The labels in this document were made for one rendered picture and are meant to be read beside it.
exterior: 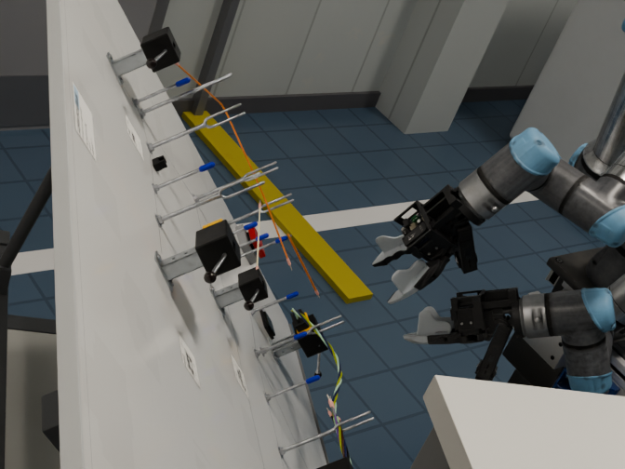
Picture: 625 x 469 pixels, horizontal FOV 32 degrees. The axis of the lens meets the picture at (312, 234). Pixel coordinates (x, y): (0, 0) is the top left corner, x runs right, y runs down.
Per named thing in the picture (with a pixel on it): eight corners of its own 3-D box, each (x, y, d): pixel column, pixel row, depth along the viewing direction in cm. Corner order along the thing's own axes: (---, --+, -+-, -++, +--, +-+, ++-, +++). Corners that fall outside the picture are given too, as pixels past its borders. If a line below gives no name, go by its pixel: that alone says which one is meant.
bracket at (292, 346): (277, 365, 189) (304, 354, 188) (272, 357, 187) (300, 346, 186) (272, 344, 192) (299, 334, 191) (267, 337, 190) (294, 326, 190)
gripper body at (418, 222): (390, 221, 179) (445, 174, 175) (420, 240, 185) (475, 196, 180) (404, 253, 174) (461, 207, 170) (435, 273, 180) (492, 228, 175)
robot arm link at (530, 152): (569, 164, 173) (555, 160, 165) (515, 207, 177) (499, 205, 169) (539, 126, 175) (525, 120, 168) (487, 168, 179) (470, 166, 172)
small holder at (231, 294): (209, 306, 147) (259, 287, 147) (209, 280, 156) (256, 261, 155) (223, 335, 149) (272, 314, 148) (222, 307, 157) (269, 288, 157)
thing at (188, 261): (150, 283, 119) (226, 251, 118) (155, 246, 129) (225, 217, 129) (168, 317, 120) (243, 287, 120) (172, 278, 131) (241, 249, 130)
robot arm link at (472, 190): (496, 180, 179) (515, 215, 173) (474, 198, 181) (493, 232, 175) (470, 161, 174) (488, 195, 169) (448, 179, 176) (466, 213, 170)
